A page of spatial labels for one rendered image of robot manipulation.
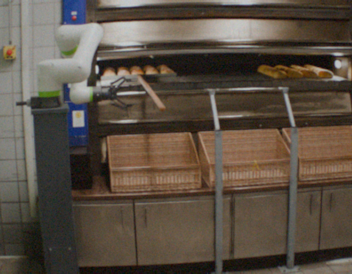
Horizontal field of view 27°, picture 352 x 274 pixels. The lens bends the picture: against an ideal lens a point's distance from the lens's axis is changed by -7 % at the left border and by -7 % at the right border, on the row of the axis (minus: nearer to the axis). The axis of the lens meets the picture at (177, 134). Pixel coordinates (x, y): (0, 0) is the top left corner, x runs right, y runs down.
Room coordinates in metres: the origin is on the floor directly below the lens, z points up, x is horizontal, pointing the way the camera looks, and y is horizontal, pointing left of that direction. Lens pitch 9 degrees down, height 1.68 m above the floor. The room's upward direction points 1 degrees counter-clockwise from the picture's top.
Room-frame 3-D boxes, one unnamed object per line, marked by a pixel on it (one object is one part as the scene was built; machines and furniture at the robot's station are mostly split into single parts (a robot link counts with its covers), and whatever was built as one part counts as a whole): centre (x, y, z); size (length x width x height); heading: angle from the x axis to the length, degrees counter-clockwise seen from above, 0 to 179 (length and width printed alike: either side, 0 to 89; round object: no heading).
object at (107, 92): (4.48, 0.40, 1.19); 0.09 x 0.07 x 0.08; 96
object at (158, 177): (4.77, 0.17, 0.72); 0.56 x 0.49 x 0.28; 96
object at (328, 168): (4.90, -1.01, 0.72); 0.56 x 0.49 x 0.28; 97
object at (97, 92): (4.48, 0.47, 1.19); 0.12 x 0.06 x 0.09; 6
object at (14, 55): (4.88, 1.12, 1.46); 0.10 x 0.07 x 0.10; 97
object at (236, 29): (5.10, -0.37, 1.54); 1.79 x 0.11 x 0.19; 97
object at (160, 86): (5.12, -0.37, 1.16); 1.80 x 0.06 x 0.04; 97
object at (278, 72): (5.60, -0.89, 1.21); 0.61 x 0.48 x 0.06; 7
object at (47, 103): (3.85, 0.72, 1.23); 0.26 x 0.15 x 0.06; 101
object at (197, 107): (5.10, -0.37, 1.02); 1.79 x 0.11 x 0.19; 97
